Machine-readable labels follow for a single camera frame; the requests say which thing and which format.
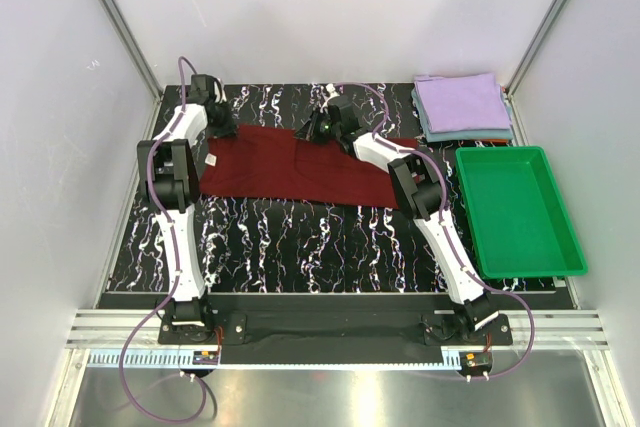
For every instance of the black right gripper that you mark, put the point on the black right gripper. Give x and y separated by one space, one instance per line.
308 132

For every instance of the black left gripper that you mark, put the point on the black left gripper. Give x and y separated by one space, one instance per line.
228 130

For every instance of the dark red t shirt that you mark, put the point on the dark red t shirt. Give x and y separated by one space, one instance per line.
265 162

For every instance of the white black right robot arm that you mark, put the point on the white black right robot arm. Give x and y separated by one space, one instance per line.
421 194

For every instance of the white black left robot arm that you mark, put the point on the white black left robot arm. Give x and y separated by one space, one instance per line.
169 182

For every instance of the folded grey blue t shirt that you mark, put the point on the folded grey blue t shirt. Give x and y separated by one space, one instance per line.
471 135

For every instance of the folded lavender t shirt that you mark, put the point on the folded lavender t shirt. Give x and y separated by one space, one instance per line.
466 103

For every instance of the green plastic tray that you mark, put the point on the green plastic tray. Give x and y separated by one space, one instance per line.
519 223

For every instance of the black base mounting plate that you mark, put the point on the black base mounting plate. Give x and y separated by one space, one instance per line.
360 323

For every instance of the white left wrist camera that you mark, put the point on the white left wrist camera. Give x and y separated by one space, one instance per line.
220 95

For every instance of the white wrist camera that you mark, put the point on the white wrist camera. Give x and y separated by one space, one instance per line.
220 95
331 94

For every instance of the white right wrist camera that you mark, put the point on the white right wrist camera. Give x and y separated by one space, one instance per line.
331 94

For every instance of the left aluminium frame post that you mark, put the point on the left aluminium frame post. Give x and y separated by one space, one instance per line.
132 47

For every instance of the aluminium frame post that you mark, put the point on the aluminium frame post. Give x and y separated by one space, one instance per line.
544 29
132 47

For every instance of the aluminium front rail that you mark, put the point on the aluminium front rail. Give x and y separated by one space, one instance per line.
550 329

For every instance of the white slotted cable duct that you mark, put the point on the white slotted cable duct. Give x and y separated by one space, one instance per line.
428 360

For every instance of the right aluminium frame post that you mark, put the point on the right aluminium frame post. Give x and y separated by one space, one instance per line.
544 29

